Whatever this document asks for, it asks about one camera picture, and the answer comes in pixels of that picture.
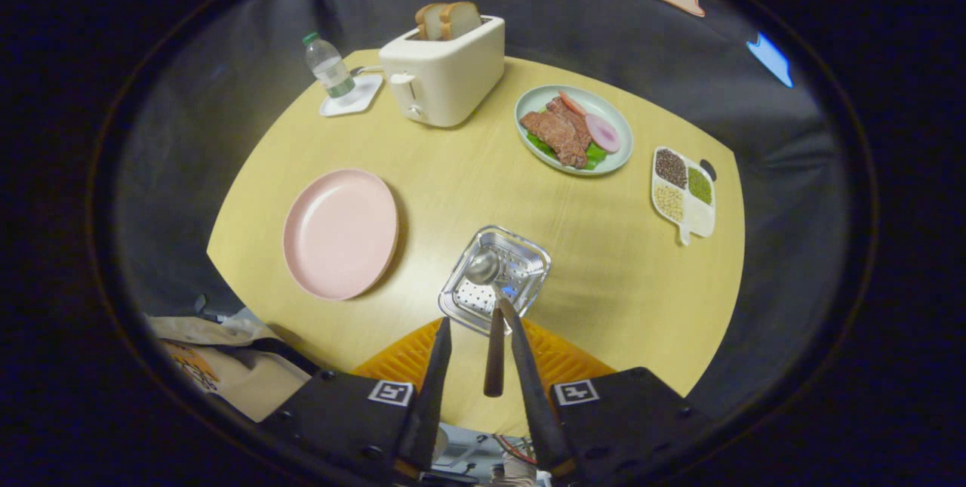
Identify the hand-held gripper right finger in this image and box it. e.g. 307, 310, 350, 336
510, 310, 718, 486

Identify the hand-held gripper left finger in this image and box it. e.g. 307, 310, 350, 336
257, 316, 453, 486

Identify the wooden-handled metal spoon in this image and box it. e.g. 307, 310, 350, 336
464, 248, 506, 398

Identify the pink round plate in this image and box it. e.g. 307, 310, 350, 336
282, 168, 400, 301

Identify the pile of yellow beans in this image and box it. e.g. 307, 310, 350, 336
654, 183, 685, 222

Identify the white divided condiment dish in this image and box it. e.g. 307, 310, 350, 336
651, 146, 717, 247

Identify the green lettuce leaf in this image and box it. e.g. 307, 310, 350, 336
526, 132, 608, 171

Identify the brown steak piece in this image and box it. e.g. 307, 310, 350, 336
519, 97, 593, 170

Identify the pile of dark beans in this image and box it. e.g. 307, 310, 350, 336
655, 149, 688, 190

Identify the pile of green beans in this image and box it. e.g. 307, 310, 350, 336
688, 167, 713, 206

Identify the pink onion slice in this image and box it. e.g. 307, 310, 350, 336
585, 113, 621, 154

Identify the pale green plate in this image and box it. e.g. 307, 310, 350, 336
514, 85, 634, 176

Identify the white square coaster tray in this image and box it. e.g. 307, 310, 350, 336
319, 74, 384, 118

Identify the cream white toaster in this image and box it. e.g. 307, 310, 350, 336
378, 15, 506, 128

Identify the clear plastic water bottle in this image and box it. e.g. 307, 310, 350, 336
303, 32, 356, 105

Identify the toast bread slice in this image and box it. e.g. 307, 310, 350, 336
414, 3, 451, 41
440, 2, 482, 41

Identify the metal wire cutlery basket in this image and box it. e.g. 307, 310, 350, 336
438, 225, 552, 337

